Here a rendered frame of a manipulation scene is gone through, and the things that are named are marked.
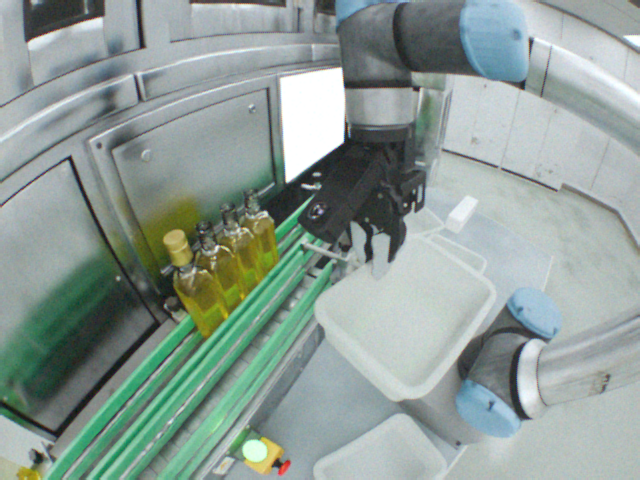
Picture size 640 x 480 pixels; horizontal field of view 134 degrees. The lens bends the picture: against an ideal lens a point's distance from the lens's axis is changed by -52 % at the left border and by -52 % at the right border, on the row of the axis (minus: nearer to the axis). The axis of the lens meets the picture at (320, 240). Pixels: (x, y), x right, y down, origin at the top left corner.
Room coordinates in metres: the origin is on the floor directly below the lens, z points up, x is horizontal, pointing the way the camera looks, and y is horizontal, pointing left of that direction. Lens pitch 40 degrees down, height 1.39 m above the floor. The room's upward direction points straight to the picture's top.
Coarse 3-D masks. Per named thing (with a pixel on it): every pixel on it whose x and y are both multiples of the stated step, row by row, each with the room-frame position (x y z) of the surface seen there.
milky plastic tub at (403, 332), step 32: (416, 256) 0.31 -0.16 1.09; (448, 256) 0.28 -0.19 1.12; (352, 288) 0.23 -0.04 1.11; (384, 288) 0.28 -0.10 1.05; (416, 288) 0.28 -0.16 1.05; (448, 288) 0.26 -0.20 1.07; (480, 288) 0.22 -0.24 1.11; (320, 320) 0.18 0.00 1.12; (352, 320) 0.22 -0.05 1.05; (384, 320) 0.22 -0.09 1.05; (416, 320) 0.22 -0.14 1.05; (448, 320) 0.21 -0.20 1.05; (480, 320) 0.16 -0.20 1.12; (352, 352) 0.13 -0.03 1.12; (384, 352) 0.17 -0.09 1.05; (416, 352) 0.16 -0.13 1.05; (448, 352) 0.13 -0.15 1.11; (384, 384) 0.10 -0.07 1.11; (416, 384) 0.11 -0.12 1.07
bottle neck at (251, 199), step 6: (246, 192) 0.43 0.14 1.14; (252, 192) 0.44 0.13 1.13; (246, 198) 0.42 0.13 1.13; (252, 198) 0.42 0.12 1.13; (258, 198) 0.43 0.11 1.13; (246, 204) 0.42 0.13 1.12; (252, 204) 0.42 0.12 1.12; (258, 204) 0.42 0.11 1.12; (246, 210) 0.42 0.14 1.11; (252, 210) 0.42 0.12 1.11; (258, 210) 0.42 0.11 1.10; (252, 216) 0.42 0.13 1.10
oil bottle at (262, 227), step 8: (264, 216) 0.42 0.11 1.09; (240, 224) 0.41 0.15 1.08; (248, 224) 0.41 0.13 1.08; (256, 224) 0.40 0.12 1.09; (264, 224) 0.41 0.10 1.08; (272, 224) 0.43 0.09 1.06; (256, 232) 0.40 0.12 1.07; (264, 232) 0.41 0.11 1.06; (272, 232) 0.43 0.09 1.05; (256, 240) 0.39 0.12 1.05; (264, 240) 0.41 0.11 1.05; (272, 240) 0.43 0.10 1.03; (264, 248) 0.40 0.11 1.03; (272, 248) 0.42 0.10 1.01; (264, 256) 0.40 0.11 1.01; (272, 256) 0.42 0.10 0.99; (264, 264) 0.40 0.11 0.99; (272, 264) 0.42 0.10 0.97; (264, 272) 0.39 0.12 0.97
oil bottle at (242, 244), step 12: (240, 228) 0.38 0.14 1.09; (228, 240) 0.36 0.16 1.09; (240, 240) 0.36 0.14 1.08; (252, 240) 0.38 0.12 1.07; (240, 252) 0.35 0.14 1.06; (252, 252) 0.38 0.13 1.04; (240, 264) 0.35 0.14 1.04; (252, 264) 0.37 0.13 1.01; (240, 276) 0.34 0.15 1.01; (252, 276) 0.36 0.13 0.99; (252, 288) 0.36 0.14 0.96
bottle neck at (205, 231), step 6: (204, 222) 0.34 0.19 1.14; (210, 222) 0.34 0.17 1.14; (198, 228) 0.32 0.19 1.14; (204, 228) 0.34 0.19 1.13; (210, 228) 0.32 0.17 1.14; (198, 234) 0.32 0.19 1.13; (204, 234) 0.32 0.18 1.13; (210, 234) 0.32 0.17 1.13; (204, 240) 0.31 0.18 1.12; (210, 240) 0.32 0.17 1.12; (216, 240) 0.33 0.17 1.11; (204, 246) 0.32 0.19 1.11; (210, 246) 0.32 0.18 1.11; (216, 246) 0.33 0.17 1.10; (204, 252) 0.32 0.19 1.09; (210, 252) 0.32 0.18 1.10
